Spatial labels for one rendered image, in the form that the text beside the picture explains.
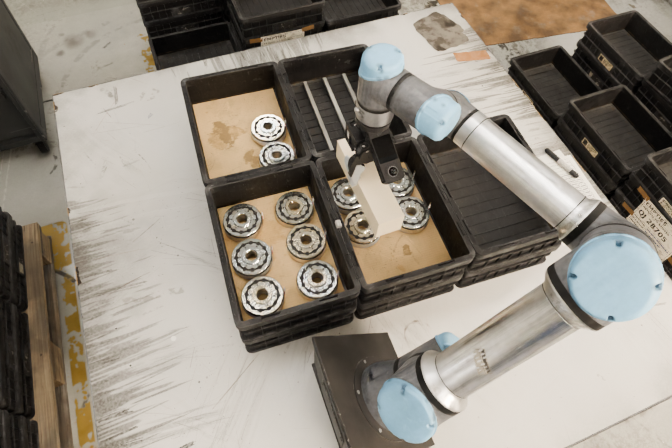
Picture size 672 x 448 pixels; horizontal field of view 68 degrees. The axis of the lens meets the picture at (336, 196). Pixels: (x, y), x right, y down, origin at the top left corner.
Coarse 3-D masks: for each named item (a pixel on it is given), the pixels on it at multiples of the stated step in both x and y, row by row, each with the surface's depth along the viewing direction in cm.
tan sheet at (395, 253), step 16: (416, 192) 143; (432, 224) 138; (384, 240) 135; (400, 240) 135; (416, 240) 135; (432, 240) 135; (368, 256) 132; (384, 256) 132; (400, 256) 132; (416, 256) 133; (432, 256) 133; (448, 256) 133; (368, 272) 130; (384, 272) 130; (400, 272) 130
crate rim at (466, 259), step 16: (416, 144) 140; (320, 160) 136; (320, 176) 133; (432, 176) 134; (336, 208) 128; (448, 208) 129; (464, 240) 124; (352, 256) 121; (464, 256) 122; (416, 272) 119; (432, 272) 121; (368, 288) 117; (384, 288) 119
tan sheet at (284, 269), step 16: (304, 192) 142; (224, 208) 138; (272, 208) 139; (272, 224) 136; (320, 224) 137; (224, 240) 133; (272, 240) 133; (272, 256) 131; (288, 256) 131; (272, 272) 128; (288, 272) 129; (336, 272) 129; (240, 288) 126; (288, 288) 126; (240, 304) 124; (288, 304) 124
